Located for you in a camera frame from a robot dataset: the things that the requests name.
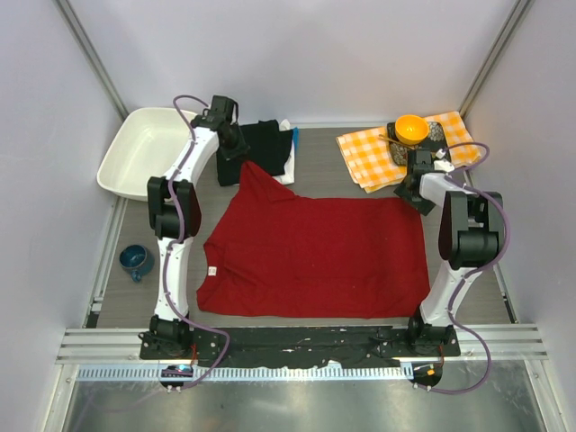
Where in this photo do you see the red t-shirt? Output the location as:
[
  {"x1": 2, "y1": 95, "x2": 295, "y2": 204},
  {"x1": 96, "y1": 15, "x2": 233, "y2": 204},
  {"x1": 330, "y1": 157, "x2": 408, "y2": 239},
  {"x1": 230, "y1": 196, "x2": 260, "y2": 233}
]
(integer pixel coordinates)
[{"x1": 196, "y1": 162, "x2": 430, "y2": 319}]

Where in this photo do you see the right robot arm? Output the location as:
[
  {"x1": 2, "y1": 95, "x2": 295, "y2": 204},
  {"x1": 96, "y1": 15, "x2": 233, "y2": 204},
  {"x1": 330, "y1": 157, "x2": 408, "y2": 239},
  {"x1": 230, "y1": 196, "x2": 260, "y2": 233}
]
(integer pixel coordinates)
[{"x1": 395, "y1": 148, "x2": 509, "y2": 356}]

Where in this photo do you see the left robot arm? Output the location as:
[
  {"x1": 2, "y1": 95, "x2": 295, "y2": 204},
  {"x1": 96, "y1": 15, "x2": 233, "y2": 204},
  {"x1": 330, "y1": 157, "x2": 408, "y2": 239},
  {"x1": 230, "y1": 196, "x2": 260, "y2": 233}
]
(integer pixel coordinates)
[{"x1": 139, "y1": 94, "x2": 248, "y2": 360}]

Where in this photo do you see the black floral plate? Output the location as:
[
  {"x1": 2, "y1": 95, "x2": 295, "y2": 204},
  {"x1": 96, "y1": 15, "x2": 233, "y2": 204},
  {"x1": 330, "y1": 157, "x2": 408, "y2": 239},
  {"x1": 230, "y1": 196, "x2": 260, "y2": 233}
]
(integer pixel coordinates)
[{"x1": 386, "y1": 121, "x2": 448, "y2": 167}]

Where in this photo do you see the orange bowl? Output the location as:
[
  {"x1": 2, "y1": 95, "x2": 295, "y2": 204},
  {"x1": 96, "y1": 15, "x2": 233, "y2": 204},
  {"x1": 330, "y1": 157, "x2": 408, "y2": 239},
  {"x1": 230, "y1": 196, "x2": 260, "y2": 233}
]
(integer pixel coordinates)
[{"x1": 394, "y1": 114, "x2": 429, "y2": 146}]

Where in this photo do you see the wooden chopstick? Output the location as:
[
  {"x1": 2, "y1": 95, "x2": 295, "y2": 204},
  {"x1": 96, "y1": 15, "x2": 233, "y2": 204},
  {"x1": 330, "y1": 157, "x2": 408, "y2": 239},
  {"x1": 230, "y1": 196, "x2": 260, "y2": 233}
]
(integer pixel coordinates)
[{"x1": 379, "y1": 134, "x2": 404, "y2": 146}]

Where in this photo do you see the yellow checkered cloth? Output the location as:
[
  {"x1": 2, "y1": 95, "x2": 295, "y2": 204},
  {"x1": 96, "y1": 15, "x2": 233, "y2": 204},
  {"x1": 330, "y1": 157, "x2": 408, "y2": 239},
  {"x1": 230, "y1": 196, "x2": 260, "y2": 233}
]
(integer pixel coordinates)
[{"x1": 337, "y1": 111, "x2": 485, "y2": 194}]

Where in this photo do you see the folded black t-shirt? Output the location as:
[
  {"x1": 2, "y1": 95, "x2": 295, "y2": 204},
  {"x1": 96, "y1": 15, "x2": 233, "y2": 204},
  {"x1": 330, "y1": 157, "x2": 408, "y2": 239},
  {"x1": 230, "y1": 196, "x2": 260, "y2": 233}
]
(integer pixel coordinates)
[{"x1": 216, "y1": 120, "x2": 292, "y2": 186}]

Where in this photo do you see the folded blue t-shirt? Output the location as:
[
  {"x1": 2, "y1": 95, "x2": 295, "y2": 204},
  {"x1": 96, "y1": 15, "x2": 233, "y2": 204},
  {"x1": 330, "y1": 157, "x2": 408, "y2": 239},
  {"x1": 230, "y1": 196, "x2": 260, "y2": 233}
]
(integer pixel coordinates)
[{"x1": 292, "y1": 127, "x2": 299, "y2": 152}]

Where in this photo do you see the white rectangular tray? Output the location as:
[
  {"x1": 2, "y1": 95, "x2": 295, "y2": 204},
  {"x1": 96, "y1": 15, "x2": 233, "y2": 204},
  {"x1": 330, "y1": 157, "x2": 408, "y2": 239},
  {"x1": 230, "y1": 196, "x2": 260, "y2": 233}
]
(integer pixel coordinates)
[{"x1": 96, "y1": 107, "x2": 195, "y2": 202}]

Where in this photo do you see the folded white t-shirt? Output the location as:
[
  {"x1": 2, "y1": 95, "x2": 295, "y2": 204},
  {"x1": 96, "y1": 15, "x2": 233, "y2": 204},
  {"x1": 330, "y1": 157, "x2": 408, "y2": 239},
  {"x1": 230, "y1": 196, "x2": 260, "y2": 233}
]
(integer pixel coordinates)
[{"x1": 274, "y1": 119, "x2": 296, "y2": 185}]

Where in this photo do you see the blue ceramic mug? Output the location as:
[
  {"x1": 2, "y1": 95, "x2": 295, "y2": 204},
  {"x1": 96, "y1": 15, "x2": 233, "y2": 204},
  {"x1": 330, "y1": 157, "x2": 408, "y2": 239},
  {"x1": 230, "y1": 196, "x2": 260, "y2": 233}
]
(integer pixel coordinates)
[{"x1": 119, "y1": 245, "x2": 155, "y2": 283}]

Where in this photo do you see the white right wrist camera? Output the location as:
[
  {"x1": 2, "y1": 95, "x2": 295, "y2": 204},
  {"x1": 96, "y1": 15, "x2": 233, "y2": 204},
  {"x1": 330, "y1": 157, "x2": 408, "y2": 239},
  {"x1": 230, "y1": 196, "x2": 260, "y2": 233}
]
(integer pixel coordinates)
[{"x1": 433, "y1": 148, "x2": 455, "y2": 173}]

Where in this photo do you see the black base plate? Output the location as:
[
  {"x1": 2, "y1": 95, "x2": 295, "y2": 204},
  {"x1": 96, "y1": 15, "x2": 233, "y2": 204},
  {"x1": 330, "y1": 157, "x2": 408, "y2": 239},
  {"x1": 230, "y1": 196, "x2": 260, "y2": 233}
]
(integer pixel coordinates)
[{"x1": 139, "y1": 326, "x2": 461, "y2": 369}]

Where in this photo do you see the perforated cable rail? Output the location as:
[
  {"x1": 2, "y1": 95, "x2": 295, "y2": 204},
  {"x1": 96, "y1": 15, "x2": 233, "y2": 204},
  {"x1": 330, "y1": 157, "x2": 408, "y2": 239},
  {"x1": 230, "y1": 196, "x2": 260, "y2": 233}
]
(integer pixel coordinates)
[{"x1": 76, "y1": 363, "x2": 413, "y2": 383}]

